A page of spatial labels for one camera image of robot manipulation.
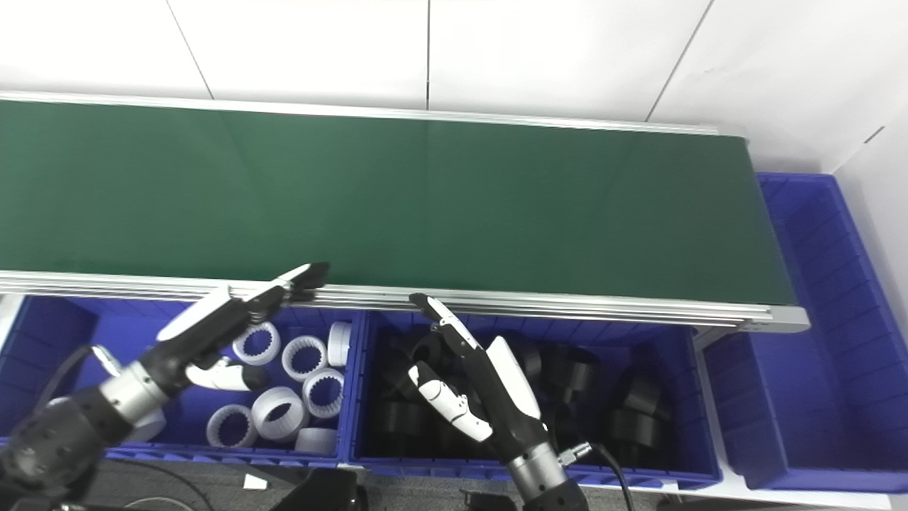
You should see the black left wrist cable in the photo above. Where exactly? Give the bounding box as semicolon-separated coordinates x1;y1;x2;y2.
32;344;123;416

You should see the blue bin with white parts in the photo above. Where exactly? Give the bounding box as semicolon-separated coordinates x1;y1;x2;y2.
0;295;367;470

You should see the white toothed ring part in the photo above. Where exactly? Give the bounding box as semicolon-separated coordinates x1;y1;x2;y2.
233;321;282;366
301;368;346;419
282;336;328;383

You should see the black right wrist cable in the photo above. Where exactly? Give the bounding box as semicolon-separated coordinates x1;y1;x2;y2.
559;440;636;511

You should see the blue bin with black parts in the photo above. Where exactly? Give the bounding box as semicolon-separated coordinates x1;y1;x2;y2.
340;309;725;491

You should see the empty blue bin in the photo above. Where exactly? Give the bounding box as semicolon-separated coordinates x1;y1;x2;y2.
702;172;908;495

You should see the black ring part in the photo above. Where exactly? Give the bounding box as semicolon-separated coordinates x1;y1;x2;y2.
607;410;665;449
621;376;672;417
560;358;601;392
372;366;419;402
375;401;426;436
511;339;544;378

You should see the white ring part on edge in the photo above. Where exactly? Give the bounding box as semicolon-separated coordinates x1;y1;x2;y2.
328;322;353;368

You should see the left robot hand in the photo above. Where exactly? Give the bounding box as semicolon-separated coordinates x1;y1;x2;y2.
139;261;331;400

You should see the white plastic ring part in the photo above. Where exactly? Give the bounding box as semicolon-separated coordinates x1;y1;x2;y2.
252;387;309;442

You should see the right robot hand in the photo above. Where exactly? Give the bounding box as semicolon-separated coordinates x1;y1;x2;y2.
409;292;553;465

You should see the black robot body part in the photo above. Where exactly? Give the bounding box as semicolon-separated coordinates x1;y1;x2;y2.
270;465;367;511
461;488;519;511

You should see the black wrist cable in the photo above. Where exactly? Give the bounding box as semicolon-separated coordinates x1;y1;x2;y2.
32;344;123;416
559;440;636;511

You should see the green conveyor belt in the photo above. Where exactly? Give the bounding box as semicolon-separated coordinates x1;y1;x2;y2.
0;91;812;334
0;99;796;308

